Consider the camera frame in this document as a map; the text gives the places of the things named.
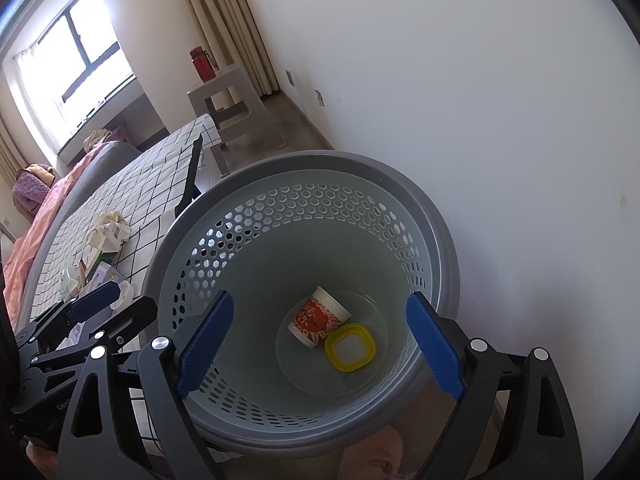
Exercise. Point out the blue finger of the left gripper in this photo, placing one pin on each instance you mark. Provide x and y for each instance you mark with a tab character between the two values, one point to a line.
81	309
123	326

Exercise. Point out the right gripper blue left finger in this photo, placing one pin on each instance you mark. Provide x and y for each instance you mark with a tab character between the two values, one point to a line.
199	339

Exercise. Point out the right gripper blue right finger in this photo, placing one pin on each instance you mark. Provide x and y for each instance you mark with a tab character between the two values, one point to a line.
441	343

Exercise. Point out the red white snack bag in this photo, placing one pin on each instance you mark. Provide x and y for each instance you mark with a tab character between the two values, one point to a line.
88	263

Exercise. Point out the purple rabbit toothpaste box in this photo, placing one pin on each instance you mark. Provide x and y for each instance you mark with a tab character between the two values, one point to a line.
104	273

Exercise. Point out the yellow plastic container lid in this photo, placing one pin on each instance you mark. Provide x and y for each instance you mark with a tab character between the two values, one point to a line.
350	348

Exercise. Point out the red white paper cup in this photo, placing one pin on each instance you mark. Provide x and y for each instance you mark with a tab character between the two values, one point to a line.
319	316

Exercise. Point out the grey perforated trash basket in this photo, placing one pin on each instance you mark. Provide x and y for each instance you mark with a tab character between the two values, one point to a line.
270	235

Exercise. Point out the white round plastic lid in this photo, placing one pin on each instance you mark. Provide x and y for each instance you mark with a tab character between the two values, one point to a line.
125	297

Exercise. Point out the beige paper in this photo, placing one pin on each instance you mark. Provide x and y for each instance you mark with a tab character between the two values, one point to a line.
111	219

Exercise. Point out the white black checkered sheet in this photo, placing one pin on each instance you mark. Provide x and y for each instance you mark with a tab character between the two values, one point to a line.
149	192

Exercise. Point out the pink duvet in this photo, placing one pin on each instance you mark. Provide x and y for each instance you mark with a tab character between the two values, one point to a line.
26	247

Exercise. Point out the purple knitted bag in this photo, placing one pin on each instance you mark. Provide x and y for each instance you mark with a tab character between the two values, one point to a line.
31	187

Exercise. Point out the grey bed mattress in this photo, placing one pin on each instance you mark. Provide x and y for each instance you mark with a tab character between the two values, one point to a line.
109	161

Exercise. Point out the beige left curtain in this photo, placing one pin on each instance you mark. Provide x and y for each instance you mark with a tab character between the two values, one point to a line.
11	160

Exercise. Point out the beige curtain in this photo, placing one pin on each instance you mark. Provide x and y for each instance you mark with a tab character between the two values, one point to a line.
229	33
11	160

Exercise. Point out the beige cloth on sill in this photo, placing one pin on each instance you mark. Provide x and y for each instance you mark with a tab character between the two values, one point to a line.
95	138

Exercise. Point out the grey plastic stool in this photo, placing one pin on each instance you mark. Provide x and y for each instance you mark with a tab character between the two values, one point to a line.
247	115

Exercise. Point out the red water bottle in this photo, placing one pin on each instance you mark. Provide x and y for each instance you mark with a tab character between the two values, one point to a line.
202	64

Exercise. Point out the beige right curtain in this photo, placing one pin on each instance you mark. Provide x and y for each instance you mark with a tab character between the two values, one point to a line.
229	33

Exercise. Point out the window with dark frame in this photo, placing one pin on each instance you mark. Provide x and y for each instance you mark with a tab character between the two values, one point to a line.
74	67

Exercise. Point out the wall socket near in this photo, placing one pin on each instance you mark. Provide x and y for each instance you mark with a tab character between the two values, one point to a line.
319	98

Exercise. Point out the wall socket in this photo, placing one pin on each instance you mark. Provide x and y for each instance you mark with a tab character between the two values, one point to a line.
319	98
290	77

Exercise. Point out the wall socket far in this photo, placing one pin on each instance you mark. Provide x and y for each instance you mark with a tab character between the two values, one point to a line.
290	77

